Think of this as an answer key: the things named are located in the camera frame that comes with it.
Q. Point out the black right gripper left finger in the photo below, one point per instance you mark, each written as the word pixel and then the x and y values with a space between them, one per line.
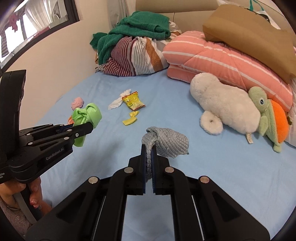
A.
pixel 96 209

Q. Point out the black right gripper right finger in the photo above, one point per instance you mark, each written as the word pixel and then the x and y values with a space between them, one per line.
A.
pixel 201 209

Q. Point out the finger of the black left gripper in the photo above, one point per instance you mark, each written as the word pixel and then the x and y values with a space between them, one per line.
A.
pixel 41 131
pixel 67 133

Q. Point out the white tissue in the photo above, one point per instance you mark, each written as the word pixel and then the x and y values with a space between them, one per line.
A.
pixel 118 102

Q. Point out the grey quilted cloth wad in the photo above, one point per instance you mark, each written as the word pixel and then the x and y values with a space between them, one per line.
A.
pixel 168 143

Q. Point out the yellow wrapper scrap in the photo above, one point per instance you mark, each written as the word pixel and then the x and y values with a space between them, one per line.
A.
pixel 132 119

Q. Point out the yellow snack packet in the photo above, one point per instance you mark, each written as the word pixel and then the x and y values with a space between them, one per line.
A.
pixel 132 101

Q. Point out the left hand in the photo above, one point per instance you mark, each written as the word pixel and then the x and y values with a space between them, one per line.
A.
pixel 11 192

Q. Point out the light blue bed sheet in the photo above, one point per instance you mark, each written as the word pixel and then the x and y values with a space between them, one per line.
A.
pixel 156 111

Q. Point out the white plush seal toy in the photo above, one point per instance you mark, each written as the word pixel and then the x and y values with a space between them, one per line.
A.
pixel 223 105

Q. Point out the black framed window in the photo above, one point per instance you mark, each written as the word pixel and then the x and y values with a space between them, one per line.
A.
pixel 25 23

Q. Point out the green orange plush turtle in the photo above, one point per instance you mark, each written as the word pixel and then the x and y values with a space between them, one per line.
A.
pixel 273 121

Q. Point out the striped fabric bundle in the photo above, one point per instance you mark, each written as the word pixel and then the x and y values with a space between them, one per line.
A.
pixel 135 56

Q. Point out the green knitted towel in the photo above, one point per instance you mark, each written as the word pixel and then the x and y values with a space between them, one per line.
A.
pixel 139 24

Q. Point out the pink striped folded quilt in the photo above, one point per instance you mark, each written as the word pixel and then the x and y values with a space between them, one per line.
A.
pixel 190 53

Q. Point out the beige bed headboard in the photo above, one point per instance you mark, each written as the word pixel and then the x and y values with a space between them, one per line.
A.
pixel 190 15

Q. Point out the brown paper bag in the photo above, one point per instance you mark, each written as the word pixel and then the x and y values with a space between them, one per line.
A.
pixel 253 35

